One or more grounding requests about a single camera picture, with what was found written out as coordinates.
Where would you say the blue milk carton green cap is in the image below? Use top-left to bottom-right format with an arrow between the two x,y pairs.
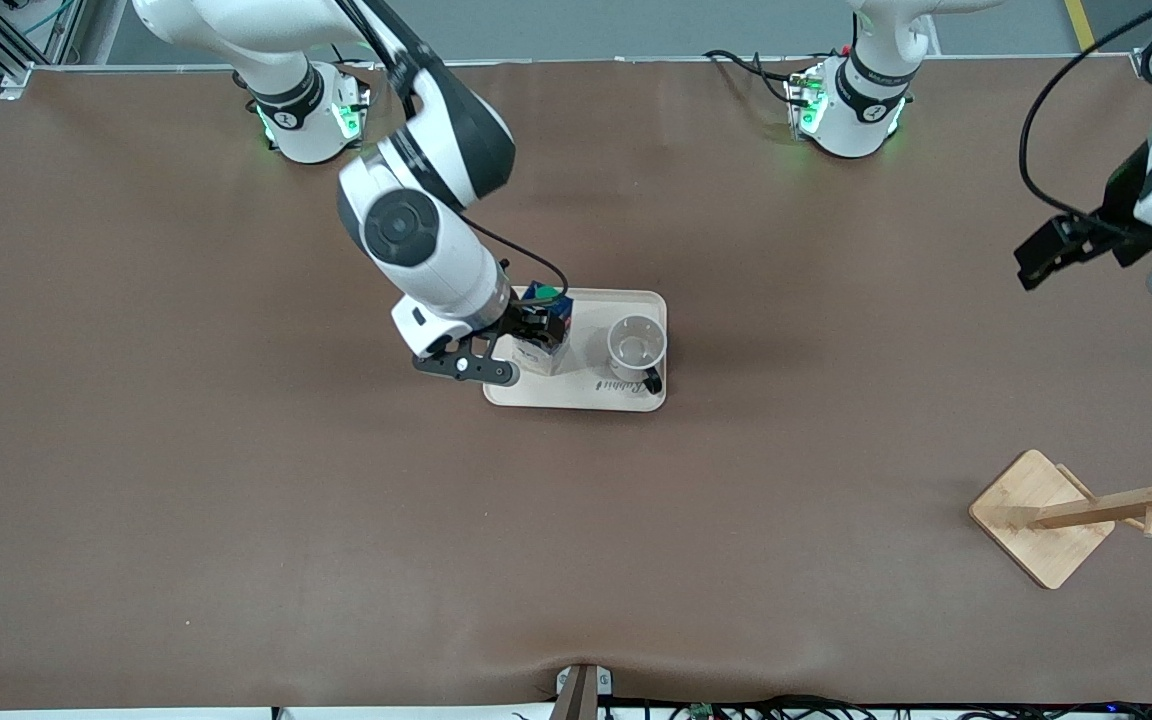
509,281 -> 575,377

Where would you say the white smiley mug black handle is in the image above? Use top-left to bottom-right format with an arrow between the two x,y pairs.
605,313 -> 669,395

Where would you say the white rabbit print tray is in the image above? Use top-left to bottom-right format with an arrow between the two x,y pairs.
482,287 -> 669,413

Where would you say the brown table cover sheet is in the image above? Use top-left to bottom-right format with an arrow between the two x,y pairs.
0,55 -> 1152,713

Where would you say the bamboo mug tree stand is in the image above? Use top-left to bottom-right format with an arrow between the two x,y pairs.
969,435 -> 1152,591

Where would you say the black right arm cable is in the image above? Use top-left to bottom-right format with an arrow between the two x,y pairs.
455,214 -> 571,299

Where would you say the black left arm base cable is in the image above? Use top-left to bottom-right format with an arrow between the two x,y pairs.
703,48 -> 800,107

